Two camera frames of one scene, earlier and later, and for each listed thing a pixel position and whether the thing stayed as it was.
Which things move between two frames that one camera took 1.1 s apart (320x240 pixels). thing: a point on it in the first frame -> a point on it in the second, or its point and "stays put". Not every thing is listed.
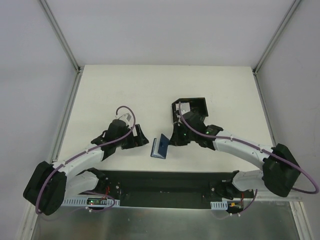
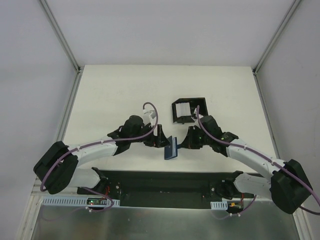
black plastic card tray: x=198 y=106 stays put
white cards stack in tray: x=185 y=107 stays put
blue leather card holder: x=162 y=152 -> x=170 y=151
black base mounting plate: x=160 y=189 stays put
